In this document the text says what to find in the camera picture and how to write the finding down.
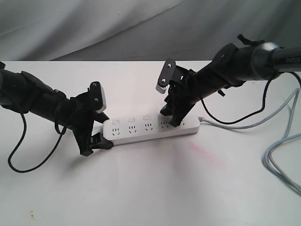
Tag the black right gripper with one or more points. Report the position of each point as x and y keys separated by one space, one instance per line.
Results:
x=179 y=100

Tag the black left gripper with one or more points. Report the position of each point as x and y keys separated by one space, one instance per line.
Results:
x=81 y=124

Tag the white five-outlet power strip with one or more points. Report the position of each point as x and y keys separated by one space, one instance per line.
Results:
x=140 y=128

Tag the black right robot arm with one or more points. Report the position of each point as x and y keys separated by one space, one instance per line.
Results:
x=231 y=67

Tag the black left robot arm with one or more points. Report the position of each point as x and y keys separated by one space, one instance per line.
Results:
x=23 y=92

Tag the grey backdrop cloth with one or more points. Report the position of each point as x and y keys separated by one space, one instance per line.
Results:
x=140 y=30

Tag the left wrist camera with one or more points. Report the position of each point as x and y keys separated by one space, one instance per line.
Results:
x=97 y=97

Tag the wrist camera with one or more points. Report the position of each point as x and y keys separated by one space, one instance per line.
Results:
x=165 y=75
x=97 y=97

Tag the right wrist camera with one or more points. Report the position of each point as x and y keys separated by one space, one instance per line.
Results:
x=165 y=75

